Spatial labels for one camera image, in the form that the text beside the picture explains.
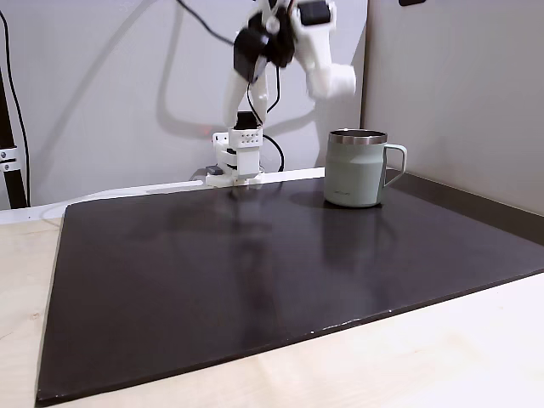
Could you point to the grey table clamp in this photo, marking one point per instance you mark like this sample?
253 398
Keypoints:
210 171

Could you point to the black stand pole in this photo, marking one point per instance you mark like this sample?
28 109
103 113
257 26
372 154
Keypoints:
8 170

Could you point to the pale green metal mug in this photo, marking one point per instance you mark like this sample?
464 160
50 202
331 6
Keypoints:
355 174

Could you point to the black table mat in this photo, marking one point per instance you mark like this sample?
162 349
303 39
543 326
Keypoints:
234 272

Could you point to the white gauze wad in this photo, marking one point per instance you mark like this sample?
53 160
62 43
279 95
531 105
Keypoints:
343 81

